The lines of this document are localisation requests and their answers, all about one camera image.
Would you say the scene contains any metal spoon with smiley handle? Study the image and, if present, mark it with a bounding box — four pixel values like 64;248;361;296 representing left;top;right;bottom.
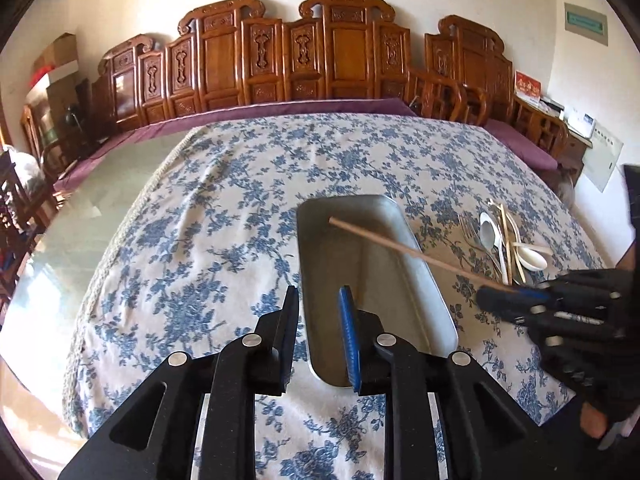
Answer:
479;211;507;281

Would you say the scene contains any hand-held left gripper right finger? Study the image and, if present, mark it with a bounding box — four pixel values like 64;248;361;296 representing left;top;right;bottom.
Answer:
338;286;566;480

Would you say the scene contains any wooden side cabinet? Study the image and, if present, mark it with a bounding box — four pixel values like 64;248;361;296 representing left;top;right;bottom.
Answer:
564;130;594;187

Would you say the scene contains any white box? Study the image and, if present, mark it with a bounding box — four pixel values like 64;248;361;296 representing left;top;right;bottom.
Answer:
566;106;598;139

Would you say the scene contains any pale bamboo chopstick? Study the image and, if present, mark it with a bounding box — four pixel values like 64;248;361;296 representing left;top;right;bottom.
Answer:
487;200;513;287
502;204;526;285

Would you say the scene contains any green wall sign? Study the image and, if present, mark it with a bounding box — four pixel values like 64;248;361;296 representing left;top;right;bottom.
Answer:
564;2;609;47

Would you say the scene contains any grey fluffy bundle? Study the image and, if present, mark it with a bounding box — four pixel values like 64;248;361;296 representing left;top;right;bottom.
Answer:
556;164;577;202

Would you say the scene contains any carved wooden bench back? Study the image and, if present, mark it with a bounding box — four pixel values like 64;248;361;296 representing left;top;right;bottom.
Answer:
281;0;412;104
424;14;516;111
166;0;284;118
96;34;169;132

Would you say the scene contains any wooden armchair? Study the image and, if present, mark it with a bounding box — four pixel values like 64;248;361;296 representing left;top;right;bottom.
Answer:
406;66;489;127

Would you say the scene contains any person's right hand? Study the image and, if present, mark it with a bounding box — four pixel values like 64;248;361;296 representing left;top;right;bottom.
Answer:
579;385;640;453

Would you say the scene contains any cardboard box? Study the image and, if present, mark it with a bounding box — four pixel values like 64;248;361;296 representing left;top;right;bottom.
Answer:
31;32;79;78

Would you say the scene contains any blue floral tablecloth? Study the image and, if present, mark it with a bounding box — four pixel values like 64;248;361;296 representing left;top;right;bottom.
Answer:
62;112;608;480

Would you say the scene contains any dark wooden chair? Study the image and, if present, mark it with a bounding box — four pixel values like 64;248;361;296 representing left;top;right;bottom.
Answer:
0;144;58;313

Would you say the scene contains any brown wooden chopstick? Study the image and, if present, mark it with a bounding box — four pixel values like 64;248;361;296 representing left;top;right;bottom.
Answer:
328;216;506;292

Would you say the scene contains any white plastic bag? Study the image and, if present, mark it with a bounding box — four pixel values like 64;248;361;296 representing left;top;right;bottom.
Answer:
9;149;47;197

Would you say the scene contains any white wall sheet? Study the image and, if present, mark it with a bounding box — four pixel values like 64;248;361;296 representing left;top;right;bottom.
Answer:
581;121;625;194

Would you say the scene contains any metal tray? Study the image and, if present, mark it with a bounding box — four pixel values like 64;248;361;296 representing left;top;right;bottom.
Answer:
296;194;459;390

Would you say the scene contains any wooden bench armrest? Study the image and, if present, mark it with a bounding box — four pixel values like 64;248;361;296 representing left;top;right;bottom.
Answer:
511;94;571;162

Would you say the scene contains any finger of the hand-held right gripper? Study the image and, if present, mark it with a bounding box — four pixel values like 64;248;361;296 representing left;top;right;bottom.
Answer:
477;271;632;313
497;307;628;361

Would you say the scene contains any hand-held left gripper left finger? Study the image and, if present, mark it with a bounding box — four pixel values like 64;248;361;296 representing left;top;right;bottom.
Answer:
57;285;301;480

